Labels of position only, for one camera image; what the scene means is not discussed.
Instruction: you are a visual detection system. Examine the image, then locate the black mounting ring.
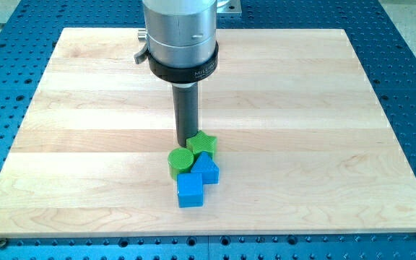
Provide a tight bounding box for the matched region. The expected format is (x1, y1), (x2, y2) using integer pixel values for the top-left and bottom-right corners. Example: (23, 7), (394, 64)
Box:
(147, 42), (219, 84)

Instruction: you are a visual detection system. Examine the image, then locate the silver arm base bracket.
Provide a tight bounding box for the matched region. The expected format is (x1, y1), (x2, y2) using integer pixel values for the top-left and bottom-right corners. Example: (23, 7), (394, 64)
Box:
(217, 0), (242, 16)

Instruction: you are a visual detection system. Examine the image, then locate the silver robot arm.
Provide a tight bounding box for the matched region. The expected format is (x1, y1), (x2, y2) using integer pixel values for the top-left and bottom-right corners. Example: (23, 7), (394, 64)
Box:
(134, 0), (219, 147)

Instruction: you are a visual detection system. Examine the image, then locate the green star block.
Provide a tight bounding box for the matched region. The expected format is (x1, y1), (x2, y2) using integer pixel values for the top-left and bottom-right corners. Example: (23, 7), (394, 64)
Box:
(186, 131), (217, 159)

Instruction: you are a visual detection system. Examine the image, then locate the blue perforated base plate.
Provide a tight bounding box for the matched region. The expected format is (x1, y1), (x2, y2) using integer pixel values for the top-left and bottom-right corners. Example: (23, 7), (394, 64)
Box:
(0, 1), (416, 259)

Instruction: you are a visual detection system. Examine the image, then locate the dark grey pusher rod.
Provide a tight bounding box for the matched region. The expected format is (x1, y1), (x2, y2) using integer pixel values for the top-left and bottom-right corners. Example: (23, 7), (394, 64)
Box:
(172, 82), (199, 147)

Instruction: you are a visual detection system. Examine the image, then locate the blue triangle block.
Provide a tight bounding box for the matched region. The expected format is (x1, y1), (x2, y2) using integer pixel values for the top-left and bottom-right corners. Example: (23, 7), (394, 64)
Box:
(191, 152), (220, 184)

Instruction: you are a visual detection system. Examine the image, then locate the blue cube block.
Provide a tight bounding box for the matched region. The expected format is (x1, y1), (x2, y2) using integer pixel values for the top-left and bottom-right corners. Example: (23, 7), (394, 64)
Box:
(177, 173), (204, 208)

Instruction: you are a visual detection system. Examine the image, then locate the light wooden board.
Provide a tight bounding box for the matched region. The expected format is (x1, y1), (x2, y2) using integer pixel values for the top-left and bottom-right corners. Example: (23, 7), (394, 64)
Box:
(0, 28), (416, 238)

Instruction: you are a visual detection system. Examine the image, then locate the green cylinder block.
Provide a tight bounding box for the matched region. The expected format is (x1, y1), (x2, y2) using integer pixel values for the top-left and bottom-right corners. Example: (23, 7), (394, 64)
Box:
(168, 147), (194, 181)

